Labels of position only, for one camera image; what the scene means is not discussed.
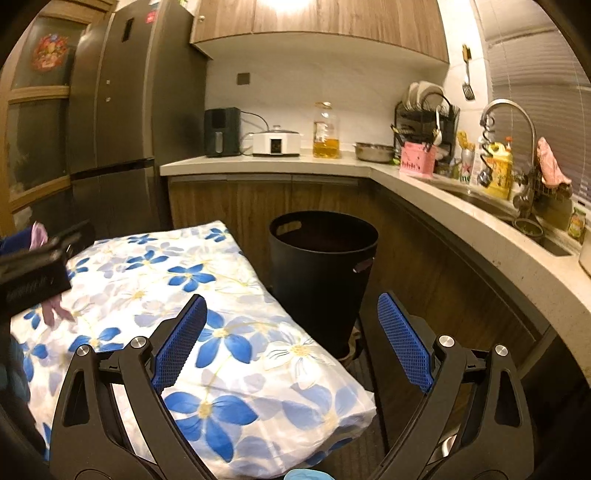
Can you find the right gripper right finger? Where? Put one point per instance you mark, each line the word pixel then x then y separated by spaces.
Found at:
pixel 473 421

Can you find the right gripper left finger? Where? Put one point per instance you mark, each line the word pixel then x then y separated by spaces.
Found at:
pixel 89 440

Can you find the lilac plastic bag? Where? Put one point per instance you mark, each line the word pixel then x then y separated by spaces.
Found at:
pixel 50 299

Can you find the black trash bin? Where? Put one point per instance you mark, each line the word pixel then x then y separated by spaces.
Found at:
pixel 320 270

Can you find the blue gloved hand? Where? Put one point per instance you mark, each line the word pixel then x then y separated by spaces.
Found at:
pixel 14 389

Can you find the wooden glass door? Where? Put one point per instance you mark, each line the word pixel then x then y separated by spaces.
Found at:
pixel 36 82

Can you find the blue floral tablecloth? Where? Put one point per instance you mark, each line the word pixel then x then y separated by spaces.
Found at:
pixel 256 397

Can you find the steel sink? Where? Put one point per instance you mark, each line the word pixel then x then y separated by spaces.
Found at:
pixel 530 228

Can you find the dark steel refrigerator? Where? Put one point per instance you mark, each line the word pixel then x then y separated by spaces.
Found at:
pixel 136 103

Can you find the chrome faucet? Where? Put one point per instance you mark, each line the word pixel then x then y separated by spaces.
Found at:
pixel 524 200

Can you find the black air fryer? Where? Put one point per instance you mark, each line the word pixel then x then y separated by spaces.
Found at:
pixel 222 132

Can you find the pink cloth on faucet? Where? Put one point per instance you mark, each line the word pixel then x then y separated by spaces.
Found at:
pixel 553 182

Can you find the yellow detergent bottle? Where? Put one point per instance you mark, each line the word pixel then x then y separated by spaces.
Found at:
pixel 501 163

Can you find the pink utensil holder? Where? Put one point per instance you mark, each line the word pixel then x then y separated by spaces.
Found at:
pixel 418 159

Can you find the white slow cooker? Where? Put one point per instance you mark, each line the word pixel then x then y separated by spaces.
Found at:
pixel 276 142

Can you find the steel bowl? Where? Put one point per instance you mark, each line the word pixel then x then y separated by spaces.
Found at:
pixel 376 153

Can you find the black dish rack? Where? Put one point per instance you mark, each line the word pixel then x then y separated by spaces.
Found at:
pixel 423 111

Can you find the cooking oil bottle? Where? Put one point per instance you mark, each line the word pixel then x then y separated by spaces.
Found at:
pixel 325 136

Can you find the hanging spatula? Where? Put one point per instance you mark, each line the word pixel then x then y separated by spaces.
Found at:
pixel 467 86

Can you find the wooden upper cabinets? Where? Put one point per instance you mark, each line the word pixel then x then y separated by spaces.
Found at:
pixel 413 25

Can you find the wall socket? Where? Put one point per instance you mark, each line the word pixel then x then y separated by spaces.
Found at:
pixel 243 78

